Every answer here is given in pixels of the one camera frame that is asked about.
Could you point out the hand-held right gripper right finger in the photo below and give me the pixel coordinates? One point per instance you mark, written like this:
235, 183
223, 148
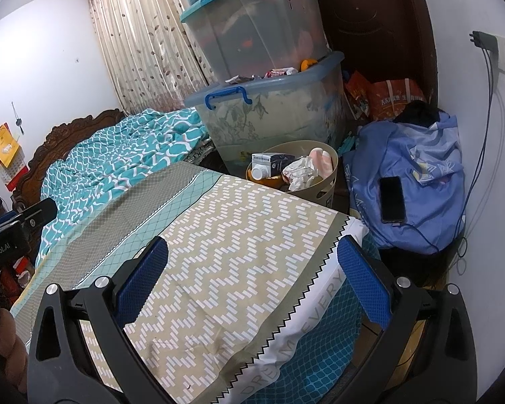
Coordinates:
364, 282

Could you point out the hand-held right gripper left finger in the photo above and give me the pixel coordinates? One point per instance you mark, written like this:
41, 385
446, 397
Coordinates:
145, 273

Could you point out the beige plastic waste basket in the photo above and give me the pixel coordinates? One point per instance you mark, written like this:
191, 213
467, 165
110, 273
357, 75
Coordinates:
320, 195

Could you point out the dark blue drink carton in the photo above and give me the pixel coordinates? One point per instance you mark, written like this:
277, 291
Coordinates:
277, 162

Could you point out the person's left forearm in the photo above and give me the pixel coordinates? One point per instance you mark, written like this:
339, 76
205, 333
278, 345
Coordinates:
9, 345

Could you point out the patchwork bed sheet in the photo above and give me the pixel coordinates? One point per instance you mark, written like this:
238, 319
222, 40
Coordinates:
214, 261

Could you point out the black smartphone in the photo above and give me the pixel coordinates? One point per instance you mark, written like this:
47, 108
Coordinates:
392, 200

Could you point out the carved wooden headboard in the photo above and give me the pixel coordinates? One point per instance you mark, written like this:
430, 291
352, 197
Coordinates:
46, 147

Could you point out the hanging keys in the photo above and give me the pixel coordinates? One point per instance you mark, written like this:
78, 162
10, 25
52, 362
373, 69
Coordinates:
19, 122

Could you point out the teal patterned quilt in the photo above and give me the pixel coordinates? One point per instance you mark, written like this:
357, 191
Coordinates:
122, 151

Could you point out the crumpled white tissue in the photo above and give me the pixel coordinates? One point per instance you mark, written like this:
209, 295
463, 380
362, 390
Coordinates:
301, 172

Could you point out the blue cloth bundle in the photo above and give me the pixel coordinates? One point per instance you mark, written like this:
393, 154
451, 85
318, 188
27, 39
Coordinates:
429, 164

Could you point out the black garment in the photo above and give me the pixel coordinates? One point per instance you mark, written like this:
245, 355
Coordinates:
418, 113

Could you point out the orange shopping bag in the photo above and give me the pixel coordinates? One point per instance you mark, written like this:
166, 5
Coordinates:
387, 94

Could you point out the small orange object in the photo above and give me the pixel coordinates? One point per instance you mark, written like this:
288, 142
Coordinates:
308, 64

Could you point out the leaf patterned curtain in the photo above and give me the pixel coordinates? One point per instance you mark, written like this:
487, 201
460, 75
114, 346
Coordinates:
143, 42

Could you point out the brown wooden door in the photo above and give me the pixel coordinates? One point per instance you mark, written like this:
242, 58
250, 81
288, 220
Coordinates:
374, 21

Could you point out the teal lidded clear storage box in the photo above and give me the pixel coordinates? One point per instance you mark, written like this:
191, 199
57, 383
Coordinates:
256, 33

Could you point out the red wall calendar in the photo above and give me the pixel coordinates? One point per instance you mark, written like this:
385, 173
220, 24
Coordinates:
4, 145

